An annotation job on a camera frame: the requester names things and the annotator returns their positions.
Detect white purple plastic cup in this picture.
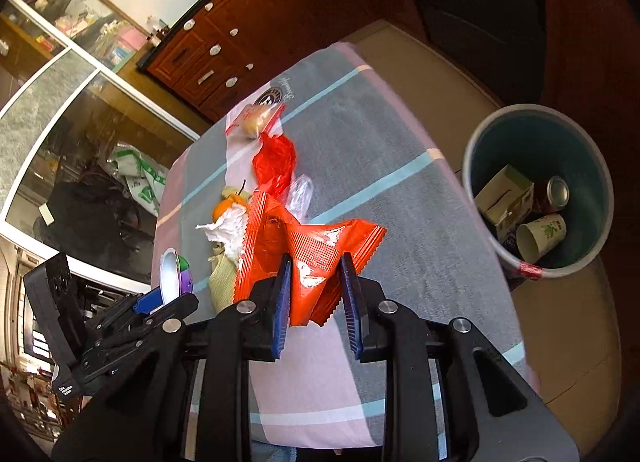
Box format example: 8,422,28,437
160,248,193,304

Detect pale green pomelo peel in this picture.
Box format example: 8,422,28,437
207,242,236,314

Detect orange red snack wrapper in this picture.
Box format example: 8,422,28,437
233,190,386,326

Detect white tissue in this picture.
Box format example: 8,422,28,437
196,202,248,266

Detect orange fruit peel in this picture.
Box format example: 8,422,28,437
212,193,250,222

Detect red plastic bag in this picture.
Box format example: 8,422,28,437
253,134,297,202

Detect white green carton box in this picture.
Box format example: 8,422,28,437
474,165,534,243

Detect white paper cup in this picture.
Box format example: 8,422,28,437
515,214,567,264

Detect metal drink can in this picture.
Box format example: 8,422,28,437
533,176,570,214

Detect grey teal trash bin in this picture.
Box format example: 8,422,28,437
462,104,614,283

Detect clear crumpled plastic wrap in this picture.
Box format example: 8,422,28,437
285,175,314,224

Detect white green plastic bag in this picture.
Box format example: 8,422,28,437
107,141,168,217

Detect plaid grey pink tablecloth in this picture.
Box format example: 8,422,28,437
150,40,544,450

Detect red label on bin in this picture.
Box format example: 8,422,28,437
518,262,544,280

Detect clear bag with food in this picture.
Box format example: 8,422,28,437
226,102,285,139

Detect wooden drawer cabinet run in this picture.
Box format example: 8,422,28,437
138,0,425,122

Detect sliding glass door frame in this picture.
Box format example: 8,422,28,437
1,0,198,293

